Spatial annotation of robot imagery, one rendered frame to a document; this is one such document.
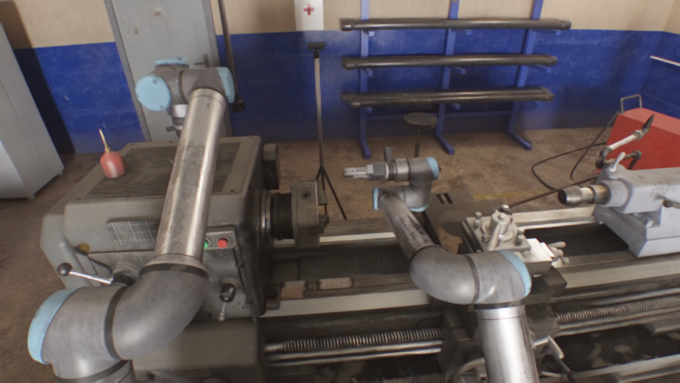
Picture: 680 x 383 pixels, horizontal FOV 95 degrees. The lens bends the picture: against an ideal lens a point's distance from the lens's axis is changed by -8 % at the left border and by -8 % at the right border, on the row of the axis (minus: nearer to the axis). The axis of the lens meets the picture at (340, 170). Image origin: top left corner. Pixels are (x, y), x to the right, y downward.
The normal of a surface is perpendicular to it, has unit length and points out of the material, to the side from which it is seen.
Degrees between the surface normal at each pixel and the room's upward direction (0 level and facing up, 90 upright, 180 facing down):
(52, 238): 46
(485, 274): 36
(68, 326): 41
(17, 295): 0
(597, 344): 0
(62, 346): 66
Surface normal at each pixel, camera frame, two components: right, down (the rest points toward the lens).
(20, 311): -0.02, -0.86
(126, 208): 0.05, -0.25
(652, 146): -0.91, 0.22
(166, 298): 0.48, -0.28
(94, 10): 0.08, 0.51
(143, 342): 0.52, 0.26
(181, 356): 0.03, -0.47
